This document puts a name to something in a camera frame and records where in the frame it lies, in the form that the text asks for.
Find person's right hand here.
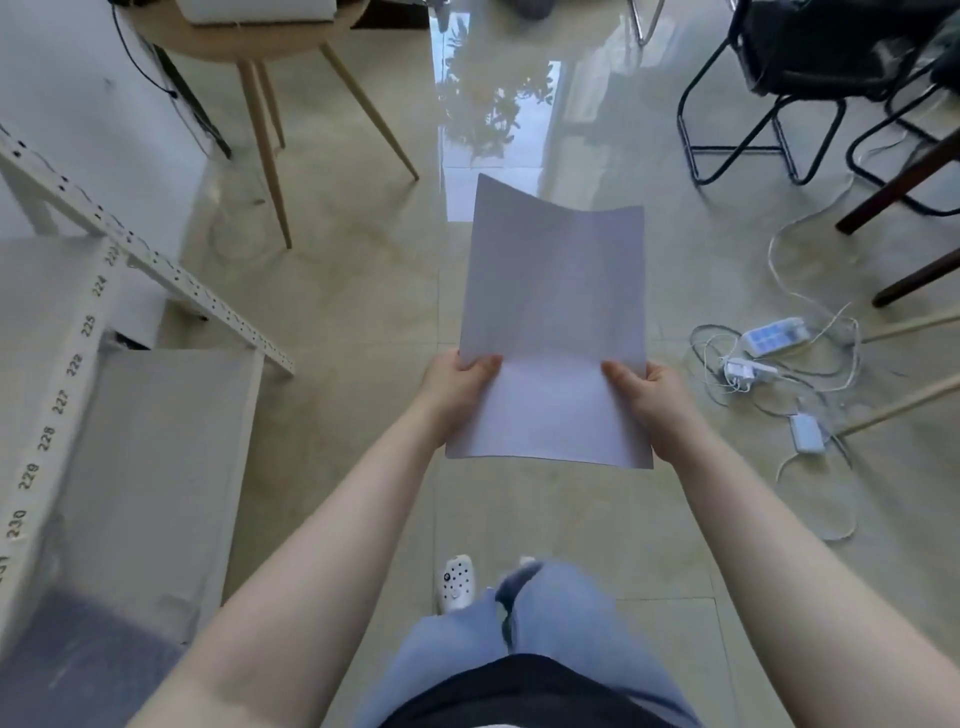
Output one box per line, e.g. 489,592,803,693
601,360,700,470

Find person's left hand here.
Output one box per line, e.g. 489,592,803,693
414,349,504,451

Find white paper sheet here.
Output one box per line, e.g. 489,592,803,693
445,174,654,471

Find person's left forearm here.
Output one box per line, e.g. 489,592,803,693
123,408,451,728

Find person's right forearm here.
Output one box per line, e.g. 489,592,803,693
651,431,960,728

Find white charger adapter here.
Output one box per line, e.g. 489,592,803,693
723,358,780,391

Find white power strip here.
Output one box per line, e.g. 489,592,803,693
741,317,814,359

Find white power brick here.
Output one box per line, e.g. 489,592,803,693
788,413,825,455

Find white clog shoe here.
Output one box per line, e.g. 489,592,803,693
435,554,475,616

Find blue jeans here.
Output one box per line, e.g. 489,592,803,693
352,558,705,728

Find light wooden leg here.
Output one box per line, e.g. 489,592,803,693
834,373,960,438
861,307,960,345

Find dark brown wooden leg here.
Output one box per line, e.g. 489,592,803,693
836,127,960,237
872,248,960,309

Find black shirt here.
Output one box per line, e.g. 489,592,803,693
380,654,680,728

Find round wooden table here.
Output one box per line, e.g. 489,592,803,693
114,0,420,250

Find chrome chair leg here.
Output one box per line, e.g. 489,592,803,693
626,0,667,48

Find black metal chair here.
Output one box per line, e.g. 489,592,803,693
677,0,960,217

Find white metal shelf rack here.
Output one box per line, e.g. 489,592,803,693
0,123,297,728

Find white cable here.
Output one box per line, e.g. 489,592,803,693
688,112,912,545

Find black cable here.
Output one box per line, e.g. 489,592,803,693
108,0,234,159

